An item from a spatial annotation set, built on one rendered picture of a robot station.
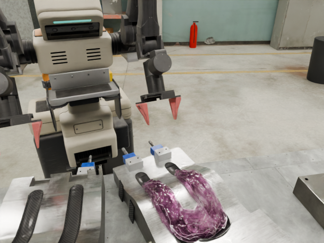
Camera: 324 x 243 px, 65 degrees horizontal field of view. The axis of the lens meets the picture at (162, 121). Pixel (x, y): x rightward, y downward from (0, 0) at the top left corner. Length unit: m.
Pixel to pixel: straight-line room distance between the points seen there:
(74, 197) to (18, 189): 0.17
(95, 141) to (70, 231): 0.53
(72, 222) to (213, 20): 5.73
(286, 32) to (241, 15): 1.02
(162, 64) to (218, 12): 5.42
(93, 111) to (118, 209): 0.49
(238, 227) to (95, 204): 0.37
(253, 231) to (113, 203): 0.42
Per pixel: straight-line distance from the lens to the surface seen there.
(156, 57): 0.75
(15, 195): 0.83
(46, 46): 1.00
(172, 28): 6.01
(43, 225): 0.73
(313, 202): 0.89
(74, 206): 0.75
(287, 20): 6.17
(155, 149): 0.92
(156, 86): 0.81
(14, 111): 0.78
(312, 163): 1.12
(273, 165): 1.05
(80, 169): 0.90
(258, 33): 6.53
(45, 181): 0.87
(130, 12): 0.92
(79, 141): 1.14
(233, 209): 0.74
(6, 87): 0.71
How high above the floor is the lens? 1.41
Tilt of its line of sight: 30 degrees down
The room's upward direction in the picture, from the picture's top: straight up
